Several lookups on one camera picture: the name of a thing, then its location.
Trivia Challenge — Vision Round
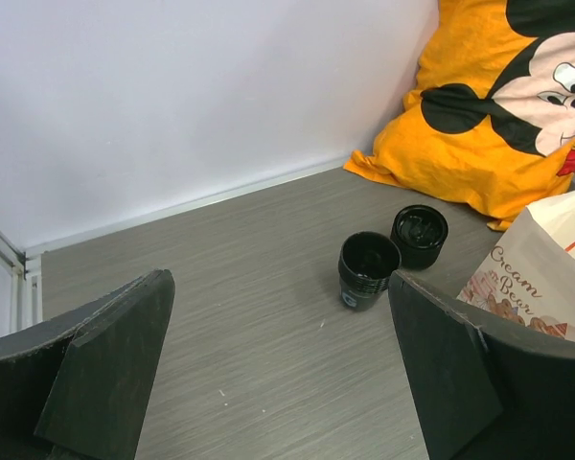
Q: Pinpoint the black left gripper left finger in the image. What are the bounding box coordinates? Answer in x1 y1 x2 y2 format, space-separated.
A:
0 269 175 459

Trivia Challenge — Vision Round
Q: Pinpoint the aluminium corner frame post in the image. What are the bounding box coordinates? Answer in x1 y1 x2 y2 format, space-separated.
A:
0 231 43 337

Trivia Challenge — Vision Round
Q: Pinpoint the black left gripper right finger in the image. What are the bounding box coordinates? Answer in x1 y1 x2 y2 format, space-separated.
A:
388 271 575 459

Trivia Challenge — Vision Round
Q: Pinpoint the black coffee cup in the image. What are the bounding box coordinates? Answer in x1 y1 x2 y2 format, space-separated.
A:
390 204 449 270
337 231 402 311

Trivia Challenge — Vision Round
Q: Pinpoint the printed paper takeout bag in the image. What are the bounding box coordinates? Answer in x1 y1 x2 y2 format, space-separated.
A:
458 191 575 342

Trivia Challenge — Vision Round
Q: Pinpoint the black coffee cup far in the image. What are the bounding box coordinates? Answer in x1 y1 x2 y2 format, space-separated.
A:
390 204 449 270

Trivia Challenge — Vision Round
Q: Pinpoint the black coffee cup near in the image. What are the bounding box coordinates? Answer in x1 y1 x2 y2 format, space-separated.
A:
337 231 402 311

